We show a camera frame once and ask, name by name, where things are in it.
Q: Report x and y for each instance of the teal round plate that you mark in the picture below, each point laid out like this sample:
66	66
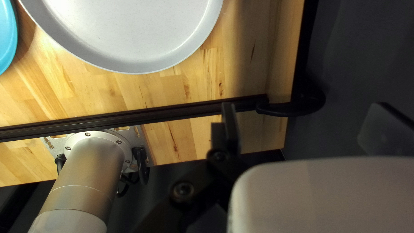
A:
5	35

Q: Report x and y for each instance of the black frame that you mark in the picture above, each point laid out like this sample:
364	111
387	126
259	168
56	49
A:
129	117

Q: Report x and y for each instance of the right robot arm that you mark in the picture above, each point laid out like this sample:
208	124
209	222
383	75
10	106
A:
87	181

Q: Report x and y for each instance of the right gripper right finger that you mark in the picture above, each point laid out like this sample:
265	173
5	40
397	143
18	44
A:
388	132

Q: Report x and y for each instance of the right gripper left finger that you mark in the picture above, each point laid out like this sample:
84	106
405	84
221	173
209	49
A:
223	161

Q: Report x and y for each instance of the grey round plate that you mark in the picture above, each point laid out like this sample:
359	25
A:
129	29

